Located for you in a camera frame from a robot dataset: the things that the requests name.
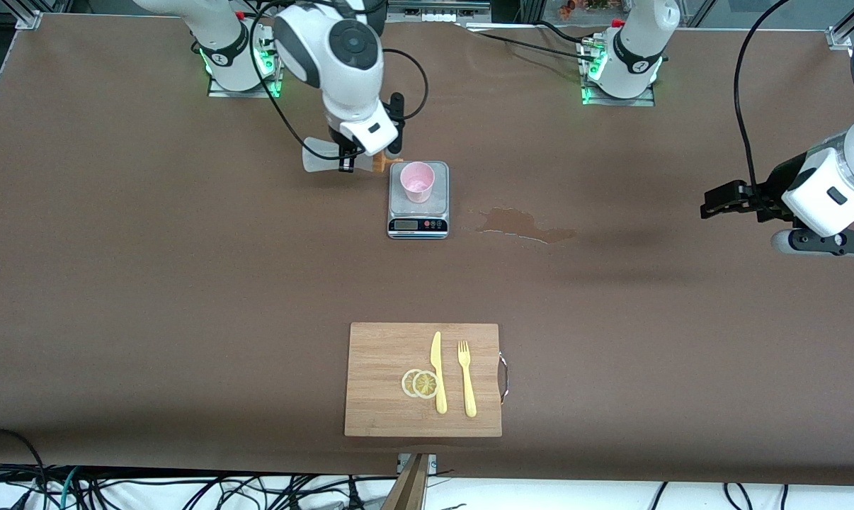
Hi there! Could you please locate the clear sauce bottle orange cap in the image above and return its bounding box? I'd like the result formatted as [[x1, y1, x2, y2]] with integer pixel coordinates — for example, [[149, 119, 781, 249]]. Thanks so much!
[[301, 137, 404, 176]]

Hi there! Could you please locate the pink plastic cup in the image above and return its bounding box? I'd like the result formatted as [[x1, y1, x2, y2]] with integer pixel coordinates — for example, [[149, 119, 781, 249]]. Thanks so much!
[[399, 161, 436, 205]]

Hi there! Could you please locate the silver digital kitchen scale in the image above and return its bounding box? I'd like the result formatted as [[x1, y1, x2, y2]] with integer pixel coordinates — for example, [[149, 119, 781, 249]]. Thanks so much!
[[387, 161, 450, 240]]

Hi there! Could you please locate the grey power strip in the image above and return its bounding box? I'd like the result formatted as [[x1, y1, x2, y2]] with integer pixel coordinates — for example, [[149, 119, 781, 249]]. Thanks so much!
[[388, 0, 491, 23]]

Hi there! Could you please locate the wooden cutting board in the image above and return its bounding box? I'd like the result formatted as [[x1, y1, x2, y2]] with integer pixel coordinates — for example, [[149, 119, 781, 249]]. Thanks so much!
[[344, 322, 503, 438]]

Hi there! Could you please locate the yellow plastic knife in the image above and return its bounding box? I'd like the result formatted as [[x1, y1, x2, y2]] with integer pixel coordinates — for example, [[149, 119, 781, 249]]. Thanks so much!
[[430, 331, 448, 415]]

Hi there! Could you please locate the yellow plastic fork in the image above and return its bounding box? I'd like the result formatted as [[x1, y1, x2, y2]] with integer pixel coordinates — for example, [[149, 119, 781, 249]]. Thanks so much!
[[457, 340, 478, 418]]

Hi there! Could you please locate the wooden beam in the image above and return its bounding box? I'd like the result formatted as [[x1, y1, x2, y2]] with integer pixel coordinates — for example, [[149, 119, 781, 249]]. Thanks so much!
[[381, 453, 431, 510]]

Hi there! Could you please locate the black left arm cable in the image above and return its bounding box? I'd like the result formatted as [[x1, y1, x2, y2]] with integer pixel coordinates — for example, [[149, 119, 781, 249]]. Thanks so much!
[[734, 0, 785, 188]]

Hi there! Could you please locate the aluminium frame corner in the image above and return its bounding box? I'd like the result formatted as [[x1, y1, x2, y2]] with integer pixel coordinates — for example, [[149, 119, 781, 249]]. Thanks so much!
[[13, 0, 45, 30], [827, 0, 854, 49]]

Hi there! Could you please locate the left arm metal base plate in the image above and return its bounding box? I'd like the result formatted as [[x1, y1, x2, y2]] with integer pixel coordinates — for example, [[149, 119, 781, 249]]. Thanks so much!
[[581, 35, 656, 107]]

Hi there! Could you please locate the long black table cable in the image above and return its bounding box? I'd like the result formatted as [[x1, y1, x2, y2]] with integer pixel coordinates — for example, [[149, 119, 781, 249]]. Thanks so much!
[[467, 28, 601, 61]]

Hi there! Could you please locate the short black table cable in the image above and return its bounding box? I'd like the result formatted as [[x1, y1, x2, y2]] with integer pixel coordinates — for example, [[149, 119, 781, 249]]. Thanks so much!
[[537, 20, 591, 43]]

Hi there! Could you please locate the small metal bracket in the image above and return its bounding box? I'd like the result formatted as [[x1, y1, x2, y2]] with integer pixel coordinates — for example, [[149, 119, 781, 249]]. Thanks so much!
[[397, 453, 438, 475]]

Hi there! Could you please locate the teal floor cable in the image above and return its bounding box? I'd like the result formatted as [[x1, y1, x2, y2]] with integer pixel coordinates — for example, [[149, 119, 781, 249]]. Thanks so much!
[[59, 467, 81, 510]]

